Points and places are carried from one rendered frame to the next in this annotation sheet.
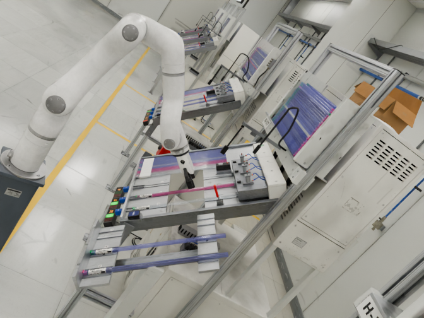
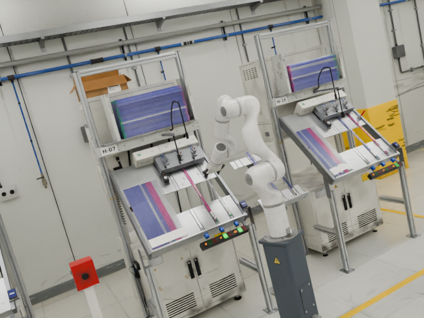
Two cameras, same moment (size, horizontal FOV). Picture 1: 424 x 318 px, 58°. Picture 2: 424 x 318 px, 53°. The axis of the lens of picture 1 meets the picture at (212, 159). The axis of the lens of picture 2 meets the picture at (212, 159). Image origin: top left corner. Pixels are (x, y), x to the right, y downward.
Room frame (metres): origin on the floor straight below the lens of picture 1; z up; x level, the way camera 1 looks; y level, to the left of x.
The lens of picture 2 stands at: (1.93, 2.82, 1.56)
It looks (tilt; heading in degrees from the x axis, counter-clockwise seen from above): 9 degrees down; 263
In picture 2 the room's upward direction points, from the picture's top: 14 degrees counter-clockwise
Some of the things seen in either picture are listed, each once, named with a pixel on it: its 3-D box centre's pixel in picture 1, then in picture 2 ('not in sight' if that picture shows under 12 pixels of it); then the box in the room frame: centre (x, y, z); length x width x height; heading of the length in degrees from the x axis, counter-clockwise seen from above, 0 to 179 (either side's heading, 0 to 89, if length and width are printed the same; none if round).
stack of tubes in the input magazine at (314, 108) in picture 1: (308, 120); (151, 111); (1.88, -0.26, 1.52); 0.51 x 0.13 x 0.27; 16
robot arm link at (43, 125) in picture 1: (57, 105); (264, 185); (1.41, 0.63, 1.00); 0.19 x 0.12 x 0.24; 21
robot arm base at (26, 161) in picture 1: (33, 148); (277, 219); (1.38, 0.62, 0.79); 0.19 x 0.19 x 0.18
